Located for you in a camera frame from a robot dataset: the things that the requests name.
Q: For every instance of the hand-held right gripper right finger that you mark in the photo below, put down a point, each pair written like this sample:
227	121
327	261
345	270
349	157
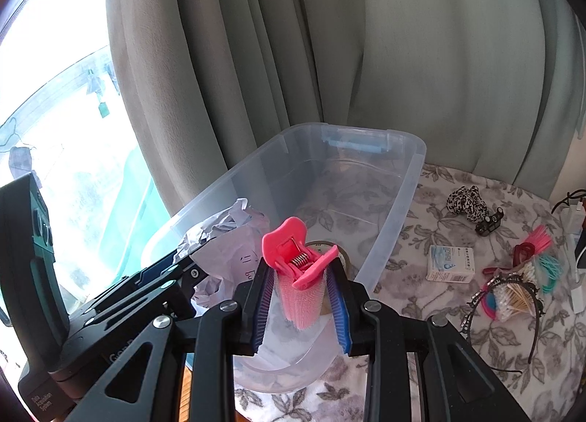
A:
341	321

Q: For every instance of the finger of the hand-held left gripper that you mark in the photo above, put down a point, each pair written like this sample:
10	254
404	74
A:
181	298
155	268

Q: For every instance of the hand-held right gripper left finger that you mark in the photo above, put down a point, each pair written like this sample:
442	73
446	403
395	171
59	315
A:
264	312

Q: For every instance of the pink hair clip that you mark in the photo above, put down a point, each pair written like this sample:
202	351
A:
297	268

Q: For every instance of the white paper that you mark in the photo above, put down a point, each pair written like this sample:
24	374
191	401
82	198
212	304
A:
238	243

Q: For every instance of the clear plastic container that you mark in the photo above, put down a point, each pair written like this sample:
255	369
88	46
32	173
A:
366	202

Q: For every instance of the leopard print scrunchie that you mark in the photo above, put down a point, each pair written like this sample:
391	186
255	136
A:
462	204

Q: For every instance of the black toy car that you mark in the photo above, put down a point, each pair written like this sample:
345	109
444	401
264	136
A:
490	223

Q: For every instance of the brown tape roll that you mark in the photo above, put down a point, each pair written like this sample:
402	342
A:
344	261

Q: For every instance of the floral blanket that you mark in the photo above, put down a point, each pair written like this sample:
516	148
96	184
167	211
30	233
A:
403	266

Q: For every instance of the small white box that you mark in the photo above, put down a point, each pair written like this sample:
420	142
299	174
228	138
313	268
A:
451	264

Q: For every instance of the black headband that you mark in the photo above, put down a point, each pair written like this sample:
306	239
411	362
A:
476	298

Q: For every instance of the pack of cotton swabs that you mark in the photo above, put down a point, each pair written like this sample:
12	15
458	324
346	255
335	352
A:
512	298

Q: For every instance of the red hair clip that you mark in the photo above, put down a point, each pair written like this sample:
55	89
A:
524	252

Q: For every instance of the grey-green curtain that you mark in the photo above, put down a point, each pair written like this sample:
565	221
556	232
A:
412	60

